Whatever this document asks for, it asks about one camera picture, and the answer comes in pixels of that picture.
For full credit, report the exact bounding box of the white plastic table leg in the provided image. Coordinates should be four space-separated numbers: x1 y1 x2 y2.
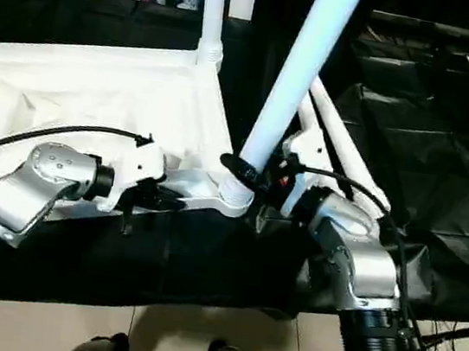
215 0 369 220
292 100 321 140
194 0 231 70
294 75 408 212

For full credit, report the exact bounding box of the black work mat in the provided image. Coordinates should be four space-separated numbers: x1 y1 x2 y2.
0 0 469 351

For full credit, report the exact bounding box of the black cabinet with gold label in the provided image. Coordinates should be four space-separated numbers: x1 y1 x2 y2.
345 0 469 52

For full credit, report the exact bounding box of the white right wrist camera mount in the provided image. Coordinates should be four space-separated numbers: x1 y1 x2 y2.
273 127 334 223

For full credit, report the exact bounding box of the black left wrist camera cable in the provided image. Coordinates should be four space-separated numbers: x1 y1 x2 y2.
0 111 157 191

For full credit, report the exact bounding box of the dark robot left foot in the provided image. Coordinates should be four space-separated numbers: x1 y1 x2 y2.
67 324 133 351

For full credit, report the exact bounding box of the white plastic table top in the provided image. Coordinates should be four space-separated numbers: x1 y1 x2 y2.
0 22 274 260

